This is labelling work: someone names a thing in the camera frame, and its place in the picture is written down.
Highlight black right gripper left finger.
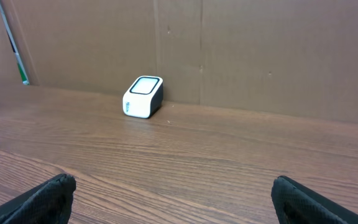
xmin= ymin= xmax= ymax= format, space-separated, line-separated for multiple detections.
xmin=0 ymin=174 xmax=76 ymax=224

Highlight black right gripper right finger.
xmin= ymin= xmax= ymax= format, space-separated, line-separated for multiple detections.
xmin=271 ymin=175 xmax=358 ymax=224

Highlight white barcode scanner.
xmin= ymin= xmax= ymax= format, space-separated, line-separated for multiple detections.
xmin=122 ymin=76 xmax=163 ymax=119

